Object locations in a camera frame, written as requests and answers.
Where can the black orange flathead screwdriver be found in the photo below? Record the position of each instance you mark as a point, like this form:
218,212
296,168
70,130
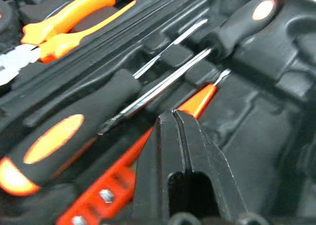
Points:
81,111

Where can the black orange phillips screwdriver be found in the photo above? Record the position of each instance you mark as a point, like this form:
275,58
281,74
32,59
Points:
237,29

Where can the black plastic tool case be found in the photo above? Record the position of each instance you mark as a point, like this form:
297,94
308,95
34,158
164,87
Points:
259,111

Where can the orange bit holder strip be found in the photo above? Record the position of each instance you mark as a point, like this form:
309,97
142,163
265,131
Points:
108,175

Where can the orange tester screwdriver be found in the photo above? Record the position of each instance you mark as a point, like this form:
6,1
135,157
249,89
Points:
200,99

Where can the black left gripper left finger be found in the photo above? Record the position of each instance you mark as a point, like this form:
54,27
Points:
158,155

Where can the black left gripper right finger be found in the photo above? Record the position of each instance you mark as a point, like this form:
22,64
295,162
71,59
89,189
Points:
209,160

